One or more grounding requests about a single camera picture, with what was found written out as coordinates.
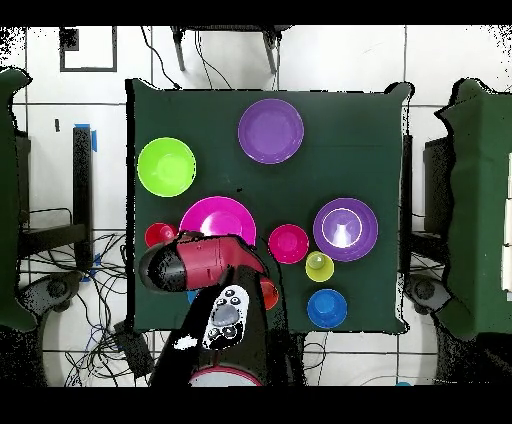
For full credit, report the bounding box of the black square floor frame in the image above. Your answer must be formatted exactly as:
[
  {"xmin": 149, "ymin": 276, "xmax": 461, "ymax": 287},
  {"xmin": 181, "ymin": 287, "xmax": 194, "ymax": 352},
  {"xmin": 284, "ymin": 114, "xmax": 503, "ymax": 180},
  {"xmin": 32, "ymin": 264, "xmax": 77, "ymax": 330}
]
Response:
[{"xmin": 58, "ymin": 26, "xmax": 118, "ymax": 73}]

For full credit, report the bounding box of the orange plastic cup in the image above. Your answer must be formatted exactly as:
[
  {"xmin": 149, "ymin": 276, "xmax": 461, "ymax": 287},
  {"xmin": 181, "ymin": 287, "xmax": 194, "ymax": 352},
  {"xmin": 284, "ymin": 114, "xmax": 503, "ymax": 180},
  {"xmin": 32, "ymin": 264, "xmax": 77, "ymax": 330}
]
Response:
[{"xmin": 259, "ymin": 277, "xmax": 280, "ymax": 312}]

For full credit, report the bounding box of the small crimson plastic bowl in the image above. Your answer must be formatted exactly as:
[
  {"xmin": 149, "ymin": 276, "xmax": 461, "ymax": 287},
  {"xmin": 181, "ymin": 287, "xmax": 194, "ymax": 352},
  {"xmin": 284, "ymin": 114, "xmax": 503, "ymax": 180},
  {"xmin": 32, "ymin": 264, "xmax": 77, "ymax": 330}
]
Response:
[{"xmin": 267, "ymin": 223, "xmax": 310, "ymax": 265}]

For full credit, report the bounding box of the purple plastic bowl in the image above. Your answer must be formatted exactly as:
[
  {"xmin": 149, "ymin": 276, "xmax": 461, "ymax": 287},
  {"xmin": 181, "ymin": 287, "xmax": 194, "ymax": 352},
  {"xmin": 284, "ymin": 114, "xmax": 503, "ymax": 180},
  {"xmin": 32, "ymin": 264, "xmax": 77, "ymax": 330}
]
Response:
[
  {"xmin": 237, "ymin": 98, "xmax": 305, "ymax": 165},
  {"xmin": 312, "ymin": 197, "xmax": 380, "ymax": 263}
]

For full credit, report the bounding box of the blue tape strip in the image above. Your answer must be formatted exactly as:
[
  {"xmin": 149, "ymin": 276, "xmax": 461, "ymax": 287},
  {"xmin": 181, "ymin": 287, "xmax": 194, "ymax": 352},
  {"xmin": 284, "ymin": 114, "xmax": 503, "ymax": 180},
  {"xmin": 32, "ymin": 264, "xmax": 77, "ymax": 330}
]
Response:
[{"xmin": 74, "ymin": 122, "xmax": 98, "ymax": 153}]

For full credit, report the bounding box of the stand with metal legs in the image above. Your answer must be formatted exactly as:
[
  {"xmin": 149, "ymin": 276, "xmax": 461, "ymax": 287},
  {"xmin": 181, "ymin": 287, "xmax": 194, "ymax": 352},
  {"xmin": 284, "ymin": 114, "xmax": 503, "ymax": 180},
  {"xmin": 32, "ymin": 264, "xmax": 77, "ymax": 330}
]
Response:
[{"xmin": 169, "ymin": 25, "xmax": 295, "ymax": 76}]

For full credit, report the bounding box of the green plastic bowl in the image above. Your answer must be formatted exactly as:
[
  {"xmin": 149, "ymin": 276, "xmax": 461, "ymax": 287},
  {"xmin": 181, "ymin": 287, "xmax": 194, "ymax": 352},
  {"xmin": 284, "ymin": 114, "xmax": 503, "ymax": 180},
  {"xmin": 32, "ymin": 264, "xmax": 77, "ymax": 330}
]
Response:
[{"xmin": 136, "ymin": 136, "xmax": 198, "ymax": 198}]

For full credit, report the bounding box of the black metal post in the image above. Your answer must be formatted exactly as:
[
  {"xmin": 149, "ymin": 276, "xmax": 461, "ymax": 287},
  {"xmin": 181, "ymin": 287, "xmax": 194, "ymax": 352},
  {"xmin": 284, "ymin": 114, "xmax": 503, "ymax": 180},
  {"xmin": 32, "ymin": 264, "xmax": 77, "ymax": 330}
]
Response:
[{"xmin": 400, "ymin": 134, "xmax": 414, "ymax": 277}]

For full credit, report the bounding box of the yellow plastic cup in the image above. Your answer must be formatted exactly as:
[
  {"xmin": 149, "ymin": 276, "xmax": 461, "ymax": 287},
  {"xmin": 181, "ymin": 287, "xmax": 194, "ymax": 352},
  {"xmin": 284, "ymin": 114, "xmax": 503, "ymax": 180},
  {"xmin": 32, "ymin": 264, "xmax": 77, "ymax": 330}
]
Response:
[{"xmin": 304, "ymin": 250, "xmax": 336, "ymax": 283}]

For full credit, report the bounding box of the tangled cable bundle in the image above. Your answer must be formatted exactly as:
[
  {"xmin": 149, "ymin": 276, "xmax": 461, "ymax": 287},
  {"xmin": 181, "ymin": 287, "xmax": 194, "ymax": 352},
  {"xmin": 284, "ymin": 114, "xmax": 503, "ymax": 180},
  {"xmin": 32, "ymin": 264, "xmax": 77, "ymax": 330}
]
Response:
[{"xmin": 19, "ymin": 229, "xmax": 169, "ymax": 387}]

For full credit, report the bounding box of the green cloth covered side table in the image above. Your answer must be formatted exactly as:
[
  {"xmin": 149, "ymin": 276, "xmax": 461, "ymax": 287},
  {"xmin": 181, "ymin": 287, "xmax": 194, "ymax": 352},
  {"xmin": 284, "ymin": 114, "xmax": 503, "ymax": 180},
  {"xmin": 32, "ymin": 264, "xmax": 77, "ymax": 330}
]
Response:
[
  {"xmin": 0, "ymin": 67, "xmax": 37, "ymax": 333},
  {"xmin": 435, "ymin": 77, "xmax": 512, "ymax": 341}
]

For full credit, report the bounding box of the large pink plastic bowl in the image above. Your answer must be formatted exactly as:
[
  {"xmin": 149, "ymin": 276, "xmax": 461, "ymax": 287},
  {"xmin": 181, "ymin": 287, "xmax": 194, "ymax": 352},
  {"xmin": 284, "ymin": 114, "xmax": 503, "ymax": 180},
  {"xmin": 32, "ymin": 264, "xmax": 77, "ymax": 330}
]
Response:
[{"xmin": 178, "ymin": 195, "xmax": 258, "ymax": 246}]

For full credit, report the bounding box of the grey pedestal foot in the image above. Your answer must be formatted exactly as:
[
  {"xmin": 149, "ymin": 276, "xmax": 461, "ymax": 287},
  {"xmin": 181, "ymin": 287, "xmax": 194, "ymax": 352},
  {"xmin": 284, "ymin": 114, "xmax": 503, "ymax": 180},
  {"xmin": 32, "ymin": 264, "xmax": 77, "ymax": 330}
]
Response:
[
  {"xmin": 17, "ymin": 271, "xmax": 85, "ymax": 321},
  {"xmin": 403, "ymin": 273, "xmax": 453, "ymax": 317}
]

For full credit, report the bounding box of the red plastic cup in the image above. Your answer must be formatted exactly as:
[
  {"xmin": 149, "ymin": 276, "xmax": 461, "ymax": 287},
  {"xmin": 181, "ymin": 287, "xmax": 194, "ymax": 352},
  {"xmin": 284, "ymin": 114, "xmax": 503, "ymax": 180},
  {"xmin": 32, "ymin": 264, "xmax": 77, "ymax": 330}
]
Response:
[{"xmin": 144, "ymin": 222, "xmax": 179, "ymax": 249}]

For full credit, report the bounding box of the black power brick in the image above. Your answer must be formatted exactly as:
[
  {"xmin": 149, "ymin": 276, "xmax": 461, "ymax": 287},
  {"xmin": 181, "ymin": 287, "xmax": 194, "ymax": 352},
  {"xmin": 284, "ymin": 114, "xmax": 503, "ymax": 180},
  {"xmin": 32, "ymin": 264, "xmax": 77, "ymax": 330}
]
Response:
[{"xmin": 112, "ymin": 321, "xmax": 156, "ymax": 379}]

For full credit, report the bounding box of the black metal frame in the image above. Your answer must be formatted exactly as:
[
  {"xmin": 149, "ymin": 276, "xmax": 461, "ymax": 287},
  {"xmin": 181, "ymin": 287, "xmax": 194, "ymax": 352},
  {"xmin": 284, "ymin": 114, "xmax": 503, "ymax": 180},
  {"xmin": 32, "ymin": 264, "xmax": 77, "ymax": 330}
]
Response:
[{"xmin": 17, "ymin": 125, "xmax": 95, "ymax": 273}]

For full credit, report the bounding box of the dark blue plastic bowl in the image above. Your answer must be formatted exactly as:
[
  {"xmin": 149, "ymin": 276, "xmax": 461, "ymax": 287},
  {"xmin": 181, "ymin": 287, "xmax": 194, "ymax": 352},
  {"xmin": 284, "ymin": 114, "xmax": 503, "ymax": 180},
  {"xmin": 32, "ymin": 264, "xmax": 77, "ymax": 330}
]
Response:
[{"xmin": 306, "ymin": 288, "xmax": 349, "ymax": 330}]

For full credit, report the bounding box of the thin black cable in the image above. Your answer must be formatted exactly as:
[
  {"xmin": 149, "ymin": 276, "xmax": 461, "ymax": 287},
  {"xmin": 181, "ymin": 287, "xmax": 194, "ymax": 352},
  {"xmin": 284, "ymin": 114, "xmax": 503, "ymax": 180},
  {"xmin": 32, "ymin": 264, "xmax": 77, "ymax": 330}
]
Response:
[
  {"xmin": 139, "ymin": 25, "xmax": 181, "ymax": 89},
  {"xmin": 194, "ymin": 29, "xmax": 234, "ymax": 90}
]

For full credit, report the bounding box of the dark green tablecloth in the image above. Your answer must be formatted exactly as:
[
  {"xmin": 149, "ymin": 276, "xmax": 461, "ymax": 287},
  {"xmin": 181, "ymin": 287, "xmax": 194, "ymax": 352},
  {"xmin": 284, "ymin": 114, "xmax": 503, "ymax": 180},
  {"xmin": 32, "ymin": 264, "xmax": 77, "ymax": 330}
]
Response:
[{"xmin": 125, "ymin": 77, "xmax": 413, "ymax": 335}]

